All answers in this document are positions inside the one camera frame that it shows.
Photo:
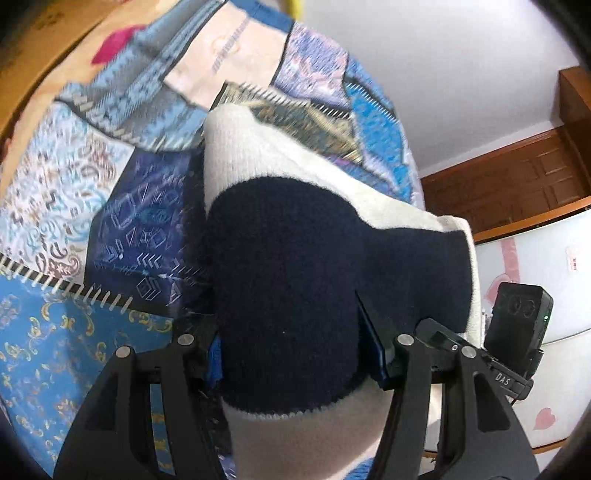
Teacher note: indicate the yellow curved foam tube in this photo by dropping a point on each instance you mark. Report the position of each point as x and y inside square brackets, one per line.
[294, 9]

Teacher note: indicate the brown wooden wardrobe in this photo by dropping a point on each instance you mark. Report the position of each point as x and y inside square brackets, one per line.
[527, 184]

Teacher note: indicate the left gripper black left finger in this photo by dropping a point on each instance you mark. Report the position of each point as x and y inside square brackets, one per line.
[148, 415]

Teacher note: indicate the wooden lap desk board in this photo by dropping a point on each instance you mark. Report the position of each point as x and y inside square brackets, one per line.
[42, 37]

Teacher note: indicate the white and navy knit sweater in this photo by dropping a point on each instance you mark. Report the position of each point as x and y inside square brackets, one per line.
[290, 239]

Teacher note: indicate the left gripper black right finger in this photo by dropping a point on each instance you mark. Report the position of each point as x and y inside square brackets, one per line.
[464, 428]

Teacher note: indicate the black camera box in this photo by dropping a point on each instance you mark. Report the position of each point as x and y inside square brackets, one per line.
[520, 317]

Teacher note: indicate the blue patchwork bed quilt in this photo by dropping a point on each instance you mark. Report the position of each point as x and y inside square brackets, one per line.
[101, 218]

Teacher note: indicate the white sliding wardrobe door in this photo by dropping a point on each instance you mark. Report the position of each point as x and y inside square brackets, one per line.
[556, 257]

